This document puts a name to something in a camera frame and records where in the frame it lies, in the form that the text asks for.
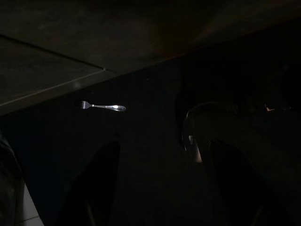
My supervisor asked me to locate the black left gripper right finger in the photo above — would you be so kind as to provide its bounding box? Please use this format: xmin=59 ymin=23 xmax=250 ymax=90
xmin=208 ymin=140 xmax=293 ymax=226

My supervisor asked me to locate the small silver fork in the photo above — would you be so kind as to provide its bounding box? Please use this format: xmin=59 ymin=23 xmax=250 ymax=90
xmin=79 ymin=100 xmax=127 ymax=112

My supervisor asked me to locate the brown kitchen cabinet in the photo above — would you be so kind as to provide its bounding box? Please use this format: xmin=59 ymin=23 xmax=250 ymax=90
xmin=0 ymin=0 xmax=301 ymax=116

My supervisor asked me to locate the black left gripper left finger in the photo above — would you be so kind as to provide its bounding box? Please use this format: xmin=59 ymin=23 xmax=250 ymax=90
xmin=56 ymin=137 xmax=122 ymax=226

